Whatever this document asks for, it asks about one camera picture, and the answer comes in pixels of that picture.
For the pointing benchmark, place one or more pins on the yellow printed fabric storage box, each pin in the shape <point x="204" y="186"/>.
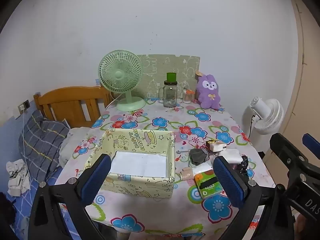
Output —
<point x="140" y="140"/>

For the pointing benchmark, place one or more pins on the glass mug jar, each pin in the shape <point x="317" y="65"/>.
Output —
<point x="170" y="95"/>

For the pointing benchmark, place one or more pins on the light grey pillow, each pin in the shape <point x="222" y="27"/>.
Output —
<point x="72" y="140"/>

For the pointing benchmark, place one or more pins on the crumpled grey white cloth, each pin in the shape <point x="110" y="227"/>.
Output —
<point x="16" y="177"/>

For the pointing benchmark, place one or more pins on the white standing fan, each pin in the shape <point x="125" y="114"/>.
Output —
<point x="268" y="115"/>

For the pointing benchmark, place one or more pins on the small white packet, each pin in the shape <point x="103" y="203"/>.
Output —
<point x="203" y="168"/>

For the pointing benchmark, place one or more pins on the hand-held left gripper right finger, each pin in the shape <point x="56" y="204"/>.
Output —
<point x="230" y="182"/>

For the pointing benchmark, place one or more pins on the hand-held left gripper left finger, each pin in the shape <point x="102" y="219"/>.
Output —
<point x="96" y="177"/>

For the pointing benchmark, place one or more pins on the dark wall switch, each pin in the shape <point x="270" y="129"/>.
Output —
<point x="26" y="103"/>

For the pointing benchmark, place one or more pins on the purple plush rabbit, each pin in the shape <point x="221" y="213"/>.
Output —
<point x="208" y="92"/>

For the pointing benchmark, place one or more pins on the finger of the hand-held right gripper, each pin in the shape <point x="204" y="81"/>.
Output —
<point x="312" y="142"/>
<point x="285" y="150"/>

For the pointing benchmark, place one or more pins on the green tissue pack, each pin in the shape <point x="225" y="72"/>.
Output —
<point x="208" y="185"/>

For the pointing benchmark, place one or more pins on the grey plaid pillow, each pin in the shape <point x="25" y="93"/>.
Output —
<point x="42" y="140"/>

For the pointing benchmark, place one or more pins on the green plastic cup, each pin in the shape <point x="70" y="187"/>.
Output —
<point x="171" y="77"/>

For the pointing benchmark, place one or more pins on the yellow cartoon snack packet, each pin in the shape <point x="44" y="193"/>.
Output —
<point x="215" y="145"/>

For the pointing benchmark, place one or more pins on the small jar with orange lid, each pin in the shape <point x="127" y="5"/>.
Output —
<point x="188" y="97"/>

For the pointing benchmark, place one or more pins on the white wall socket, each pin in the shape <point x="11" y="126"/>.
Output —
<point x="21" y="107"/>

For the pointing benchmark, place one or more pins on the green printed board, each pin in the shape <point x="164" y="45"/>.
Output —
<point x="160" y="65"/>

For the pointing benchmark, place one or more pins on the wooden chair back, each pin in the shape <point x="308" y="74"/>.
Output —
<point x="67" y="97"/>

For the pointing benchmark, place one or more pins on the blue checked bed sheet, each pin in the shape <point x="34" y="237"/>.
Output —
<point x="20" y="205"/>

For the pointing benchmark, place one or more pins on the beige door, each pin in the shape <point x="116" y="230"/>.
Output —
<point x="307" y="80"/>

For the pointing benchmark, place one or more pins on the green desk fan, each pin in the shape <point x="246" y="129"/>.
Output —
<point x="120" y="75"/>

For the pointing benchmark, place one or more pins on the grey knitted sock pair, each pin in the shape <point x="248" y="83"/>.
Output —
<point x="198" y="156"/>

